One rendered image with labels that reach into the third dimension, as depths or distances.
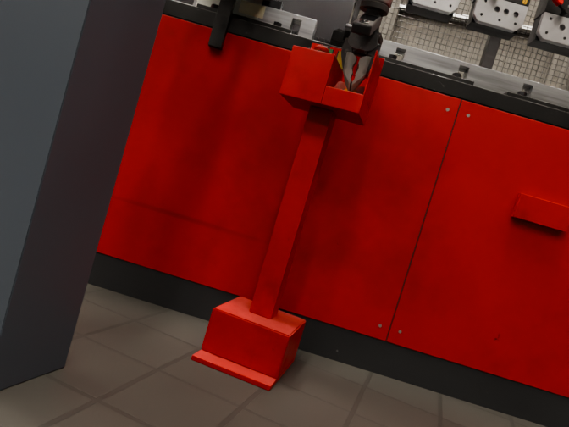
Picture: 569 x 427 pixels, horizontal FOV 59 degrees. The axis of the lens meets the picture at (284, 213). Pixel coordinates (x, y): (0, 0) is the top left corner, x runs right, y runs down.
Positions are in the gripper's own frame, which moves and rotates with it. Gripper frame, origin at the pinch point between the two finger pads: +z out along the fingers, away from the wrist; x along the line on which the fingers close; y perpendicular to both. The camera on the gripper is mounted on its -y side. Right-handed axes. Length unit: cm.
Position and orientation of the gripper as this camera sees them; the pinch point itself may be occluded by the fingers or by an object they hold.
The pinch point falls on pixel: (350, 85)
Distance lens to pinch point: 128.6
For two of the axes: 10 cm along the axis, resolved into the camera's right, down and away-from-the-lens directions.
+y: 2.6, -0.7, 9.6
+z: -2.6, 9.5, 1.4
